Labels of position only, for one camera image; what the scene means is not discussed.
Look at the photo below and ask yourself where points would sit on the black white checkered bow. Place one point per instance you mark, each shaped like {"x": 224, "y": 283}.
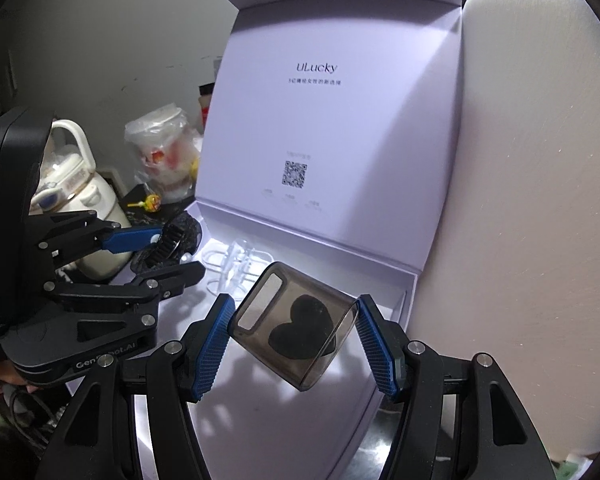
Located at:
{"x": 180, "y": 236}

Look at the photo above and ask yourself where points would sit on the white cartoon kettle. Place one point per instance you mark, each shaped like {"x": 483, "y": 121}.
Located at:
{"x": 69, "y": 181}

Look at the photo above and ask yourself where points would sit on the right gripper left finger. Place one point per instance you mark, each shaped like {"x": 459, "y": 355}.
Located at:
{"x": 96, "y": 437}

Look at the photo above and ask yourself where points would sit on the lavender gift box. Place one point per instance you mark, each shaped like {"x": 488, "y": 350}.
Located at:
{"x": 329, "y": 145}

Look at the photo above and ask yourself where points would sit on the yellow lollipop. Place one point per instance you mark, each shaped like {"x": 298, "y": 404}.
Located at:
{"x": 151, "y": 203}

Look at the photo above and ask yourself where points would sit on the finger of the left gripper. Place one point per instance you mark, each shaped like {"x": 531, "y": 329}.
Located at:
{"x": 69, "y": 236}
{"x": 146, "y": 289}

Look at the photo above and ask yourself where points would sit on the white round cushion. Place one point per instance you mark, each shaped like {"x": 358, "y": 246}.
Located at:
{"x": 515, "y": 269}

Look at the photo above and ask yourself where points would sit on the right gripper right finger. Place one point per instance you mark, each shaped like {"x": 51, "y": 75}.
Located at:
{"x": 494, "y": 437}

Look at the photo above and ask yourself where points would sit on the smoky transparent heart case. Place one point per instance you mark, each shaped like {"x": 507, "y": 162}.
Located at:
{"x": 293, "y": 324}

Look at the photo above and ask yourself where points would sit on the clear plastic hair clip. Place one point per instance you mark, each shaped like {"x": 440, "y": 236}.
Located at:
{"x": 235, "y": 269}

